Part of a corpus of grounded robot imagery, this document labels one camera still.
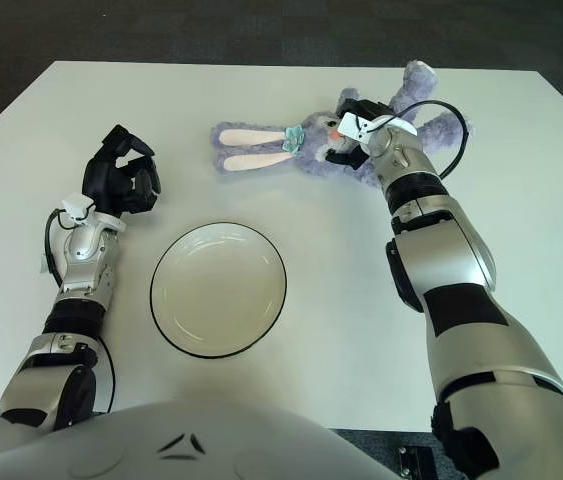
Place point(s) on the purple plush bunny doll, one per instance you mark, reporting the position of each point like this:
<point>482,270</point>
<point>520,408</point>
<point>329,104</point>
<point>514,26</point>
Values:
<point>311,145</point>

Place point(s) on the grey robot torso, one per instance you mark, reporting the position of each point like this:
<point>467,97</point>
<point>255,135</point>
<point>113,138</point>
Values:
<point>186,450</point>

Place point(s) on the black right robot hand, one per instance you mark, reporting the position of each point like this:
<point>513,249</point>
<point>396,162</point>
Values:
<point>371,109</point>

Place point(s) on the black metal bracket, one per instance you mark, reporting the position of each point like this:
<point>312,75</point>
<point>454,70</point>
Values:
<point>413,462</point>

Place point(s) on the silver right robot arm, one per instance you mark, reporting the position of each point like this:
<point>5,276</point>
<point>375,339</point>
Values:
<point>441,260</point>

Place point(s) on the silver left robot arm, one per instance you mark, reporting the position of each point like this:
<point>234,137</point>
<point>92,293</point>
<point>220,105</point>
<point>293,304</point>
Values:
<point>81,255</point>

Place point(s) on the white plate with black rim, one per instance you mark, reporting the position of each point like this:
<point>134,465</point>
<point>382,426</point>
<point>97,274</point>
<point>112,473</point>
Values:
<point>216,290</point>

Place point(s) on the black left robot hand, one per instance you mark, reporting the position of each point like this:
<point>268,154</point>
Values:
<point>106,182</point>

